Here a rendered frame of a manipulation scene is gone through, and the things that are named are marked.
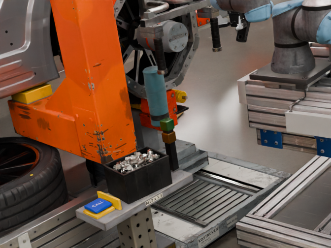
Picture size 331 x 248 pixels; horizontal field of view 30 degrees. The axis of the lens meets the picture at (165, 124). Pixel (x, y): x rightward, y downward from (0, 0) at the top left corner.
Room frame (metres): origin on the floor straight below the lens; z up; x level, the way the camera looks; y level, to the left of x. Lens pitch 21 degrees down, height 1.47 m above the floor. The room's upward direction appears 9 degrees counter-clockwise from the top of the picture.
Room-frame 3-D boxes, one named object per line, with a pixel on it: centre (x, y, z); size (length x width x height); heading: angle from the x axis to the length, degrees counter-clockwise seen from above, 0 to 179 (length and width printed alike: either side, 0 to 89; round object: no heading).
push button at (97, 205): (1.91, 0.27, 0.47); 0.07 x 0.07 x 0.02; 41
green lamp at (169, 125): (2.15, -0.01, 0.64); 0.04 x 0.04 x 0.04; 41
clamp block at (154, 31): (2.48, 0.00, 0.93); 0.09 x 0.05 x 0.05; 41
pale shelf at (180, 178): (2.02, 0.14, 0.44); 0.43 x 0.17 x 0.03; 131
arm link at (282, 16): (2.05, -0.47, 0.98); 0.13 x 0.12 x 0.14; 33
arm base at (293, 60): (2.05, -0.47, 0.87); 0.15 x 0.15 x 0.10
